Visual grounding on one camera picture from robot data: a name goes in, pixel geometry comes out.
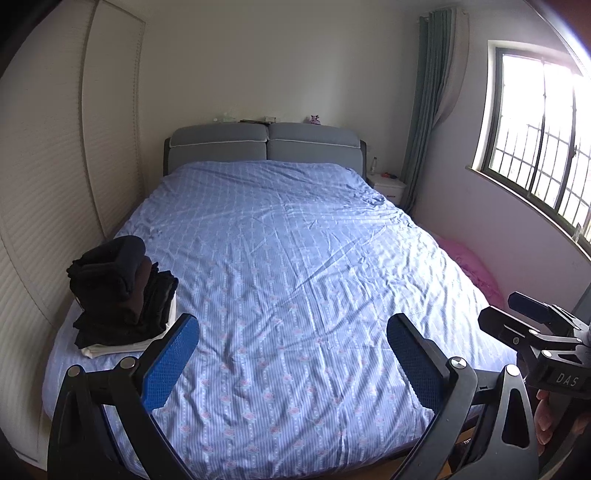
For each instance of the black pants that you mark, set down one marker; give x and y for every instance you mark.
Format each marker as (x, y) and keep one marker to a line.
(106, 272)

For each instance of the white slatted wardrobe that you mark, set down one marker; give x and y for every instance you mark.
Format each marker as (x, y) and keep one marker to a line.
(46, 161)

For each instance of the white nightstand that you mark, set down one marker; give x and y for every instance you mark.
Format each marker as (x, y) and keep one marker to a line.
(388, 187)

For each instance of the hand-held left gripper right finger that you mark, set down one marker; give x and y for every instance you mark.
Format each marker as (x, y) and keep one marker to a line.
(415, 364)

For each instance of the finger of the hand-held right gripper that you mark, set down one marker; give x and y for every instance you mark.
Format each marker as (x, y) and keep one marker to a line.
(531, 304)
(501, 323)

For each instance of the green curtain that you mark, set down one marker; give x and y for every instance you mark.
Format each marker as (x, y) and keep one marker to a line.
(427, 115)

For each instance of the person's right hand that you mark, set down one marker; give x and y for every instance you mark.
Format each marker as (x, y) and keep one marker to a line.
(545, 417)

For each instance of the brown folded garment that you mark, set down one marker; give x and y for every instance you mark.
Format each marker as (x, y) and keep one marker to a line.
(143, 288)

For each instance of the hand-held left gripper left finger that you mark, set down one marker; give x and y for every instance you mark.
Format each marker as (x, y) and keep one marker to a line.
(168, 364)

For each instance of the white folded garment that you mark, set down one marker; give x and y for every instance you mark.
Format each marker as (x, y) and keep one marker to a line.
(106, 350)

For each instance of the dark flat book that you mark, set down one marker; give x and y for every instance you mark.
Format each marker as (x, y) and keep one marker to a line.
(253, 121)

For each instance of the grey upholstered headboard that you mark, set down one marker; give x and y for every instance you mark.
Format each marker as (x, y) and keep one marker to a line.
(309, 143)

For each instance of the blue patterned bed sheet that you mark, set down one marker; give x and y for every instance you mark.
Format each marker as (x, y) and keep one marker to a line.
(286, 277)

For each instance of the barred window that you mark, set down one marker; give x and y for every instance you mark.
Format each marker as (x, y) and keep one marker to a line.
(540, 138)

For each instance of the pink cloth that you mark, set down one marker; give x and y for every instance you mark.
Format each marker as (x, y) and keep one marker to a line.
(475, 272)

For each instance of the black folded garments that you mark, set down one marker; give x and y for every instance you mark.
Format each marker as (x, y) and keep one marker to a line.
(159, 300)

